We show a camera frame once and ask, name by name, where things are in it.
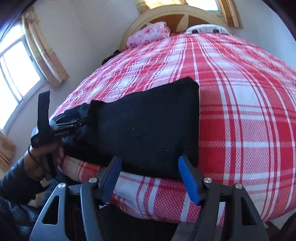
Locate black pants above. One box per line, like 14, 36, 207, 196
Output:
52, 77, 199, 179

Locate left forearm dark sleeve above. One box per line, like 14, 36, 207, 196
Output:
1, 159, 45, 240

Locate left hand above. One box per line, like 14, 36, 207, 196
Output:
23, 142, 64, 180

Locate lower yellow curtain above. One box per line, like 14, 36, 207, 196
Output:
0, 130, 16, 172

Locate side window yellow curtain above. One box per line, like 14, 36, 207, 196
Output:
22, 7, 69, 88

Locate dark cloth beside bed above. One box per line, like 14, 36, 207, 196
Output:
101, 50, 121, 65

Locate red white plaid bedsheet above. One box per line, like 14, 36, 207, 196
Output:
55, 34, 295, 221

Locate pink floral pillow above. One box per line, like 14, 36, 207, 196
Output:
126, 22, 171, 48

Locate yellow curtain left of headboard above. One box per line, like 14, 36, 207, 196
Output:
134, 0, 186, 15

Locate yellow curtain of headboard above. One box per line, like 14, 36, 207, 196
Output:
218, 0, 243, 29
134, 0, 186, 15

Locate cream wooden headboard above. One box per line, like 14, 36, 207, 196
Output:
119, 4, 232, 51

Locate white patterned pillow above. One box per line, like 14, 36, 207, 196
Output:
184, 24, 230, 35

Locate yellow curtain right of headboard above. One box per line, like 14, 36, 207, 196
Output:
218, 0, 243, 29

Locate window behind headboard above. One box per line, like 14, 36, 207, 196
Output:
186, 0, 220, 11

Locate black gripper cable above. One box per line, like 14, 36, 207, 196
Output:
28, 144, 61, 183

